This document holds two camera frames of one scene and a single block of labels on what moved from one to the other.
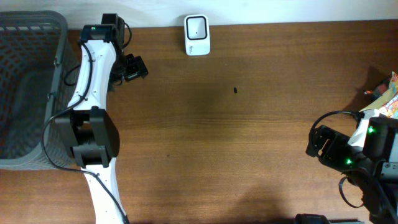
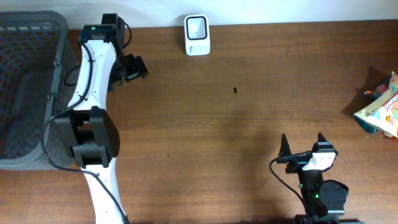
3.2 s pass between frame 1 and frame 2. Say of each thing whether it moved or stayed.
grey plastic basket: stayed
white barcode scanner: stayed
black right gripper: moved
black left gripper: stayed
